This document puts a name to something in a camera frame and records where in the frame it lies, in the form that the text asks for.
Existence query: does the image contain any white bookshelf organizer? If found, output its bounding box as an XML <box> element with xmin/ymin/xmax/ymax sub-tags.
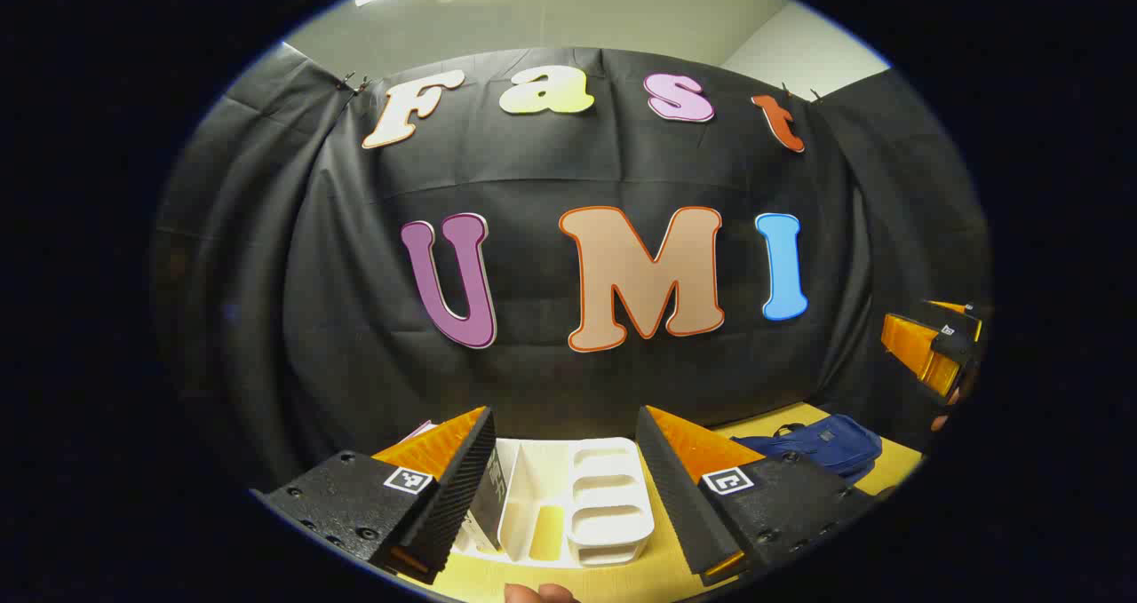
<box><xmin>453</xmin><ymin>436</ymin><xmax>656</xmax><ymax>570</ymax></box>

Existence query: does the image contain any black backdrop cloth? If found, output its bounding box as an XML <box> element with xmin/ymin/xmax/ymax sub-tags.
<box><xmin>151</xmin><ymin>44</ymin><xmax>994</xmax><ymax>497</ymax></box>

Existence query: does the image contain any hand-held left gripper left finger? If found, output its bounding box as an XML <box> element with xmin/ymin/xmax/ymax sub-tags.
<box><xmin>253</xmin><ymin>406</ymin><xmax>497</xmax><ymax>586</ymax></box>

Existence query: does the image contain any blue schoolbag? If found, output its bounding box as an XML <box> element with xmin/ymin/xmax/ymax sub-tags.
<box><xmin>730</xmin><ymin>413</ymin><xmax>884</xmax><ymax>484</ymax></box>

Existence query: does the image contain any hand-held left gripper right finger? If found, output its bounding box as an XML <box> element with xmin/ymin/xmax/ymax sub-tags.
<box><xmin>635</xmin><ymin>404</ymin><xmax>879</xmax><ymax>587</ymax></box>

